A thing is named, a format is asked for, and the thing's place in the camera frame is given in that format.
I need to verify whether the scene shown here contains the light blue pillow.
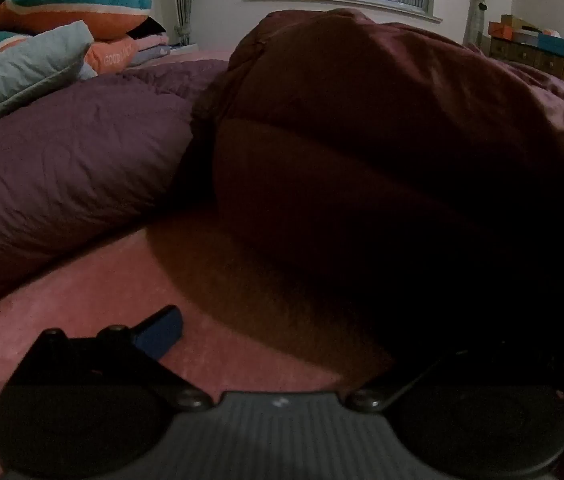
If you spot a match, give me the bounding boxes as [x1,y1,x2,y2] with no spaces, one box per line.
[0,20,99,133]

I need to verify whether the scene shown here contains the wooden dresser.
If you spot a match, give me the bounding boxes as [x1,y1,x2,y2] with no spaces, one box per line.
[486,34,564,87]

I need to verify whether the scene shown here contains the folded pink and blue clothes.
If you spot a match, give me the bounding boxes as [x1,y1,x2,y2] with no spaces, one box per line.
[129,34,172,67]

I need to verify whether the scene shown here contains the pink printed blanket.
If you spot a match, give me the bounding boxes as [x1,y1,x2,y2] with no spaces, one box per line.
[0,47,398,480]

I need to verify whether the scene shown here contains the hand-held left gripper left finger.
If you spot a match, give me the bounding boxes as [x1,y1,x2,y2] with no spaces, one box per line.
[6,305,214,412]

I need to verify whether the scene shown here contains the tan box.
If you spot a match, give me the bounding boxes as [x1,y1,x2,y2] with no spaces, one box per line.
[499,14,539,31]

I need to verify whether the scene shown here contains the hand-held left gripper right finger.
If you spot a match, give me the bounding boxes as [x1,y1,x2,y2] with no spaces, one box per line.
[344,344,564,413]

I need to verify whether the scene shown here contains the purple padded jacket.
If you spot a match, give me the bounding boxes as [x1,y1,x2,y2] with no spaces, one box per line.
[0,58,230,322]

